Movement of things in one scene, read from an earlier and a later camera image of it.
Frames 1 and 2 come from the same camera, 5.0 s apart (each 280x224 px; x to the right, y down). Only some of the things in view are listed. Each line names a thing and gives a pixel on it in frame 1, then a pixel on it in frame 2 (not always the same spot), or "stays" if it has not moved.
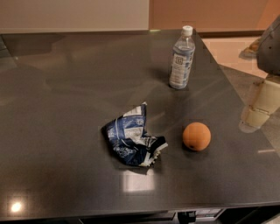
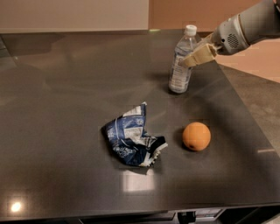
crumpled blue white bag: x=124 y=138 stays
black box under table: x=186 y=217 stays
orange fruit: x=196 y=136 stays
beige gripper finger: x=252 y=119 -> x=206 y=40
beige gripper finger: x=269 y=97 -> x=206 y=52
